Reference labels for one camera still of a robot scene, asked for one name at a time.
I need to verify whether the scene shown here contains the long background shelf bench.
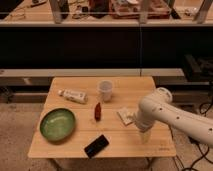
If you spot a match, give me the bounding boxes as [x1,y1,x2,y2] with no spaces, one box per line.
[0,68,184,77]

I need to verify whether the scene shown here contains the wooden table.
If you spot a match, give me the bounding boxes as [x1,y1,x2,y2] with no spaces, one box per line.
[28,77,176,159]

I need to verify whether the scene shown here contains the red tray on shelf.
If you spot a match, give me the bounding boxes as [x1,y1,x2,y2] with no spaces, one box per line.
[109,0,171,19]

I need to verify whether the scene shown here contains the green ceramic bowl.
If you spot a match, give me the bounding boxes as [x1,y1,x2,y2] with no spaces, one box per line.
[39,108,76,142]

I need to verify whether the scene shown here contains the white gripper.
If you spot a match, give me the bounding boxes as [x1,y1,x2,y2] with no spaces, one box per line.
[134,113,155,143]

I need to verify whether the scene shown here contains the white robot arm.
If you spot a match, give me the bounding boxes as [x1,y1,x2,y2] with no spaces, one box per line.
[133,87,213,148]

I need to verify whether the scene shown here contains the white tube with label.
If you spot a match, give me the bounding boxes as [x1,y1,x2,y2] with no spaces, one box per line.
[58,89,88,104]

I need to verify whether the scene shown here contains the dark red chili pepper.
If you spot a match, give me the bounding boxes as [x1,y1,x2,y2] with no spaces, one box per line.
[94,103,101,121]

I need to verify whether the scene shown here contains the small beige block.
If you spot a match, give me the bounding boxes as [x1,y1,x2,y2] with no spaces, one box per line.
[117,107,133,126]

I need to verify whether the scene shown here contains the black rectangular eraser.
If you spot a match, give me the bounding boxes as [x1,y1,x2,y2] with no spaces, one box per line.
[84,135,109,158]

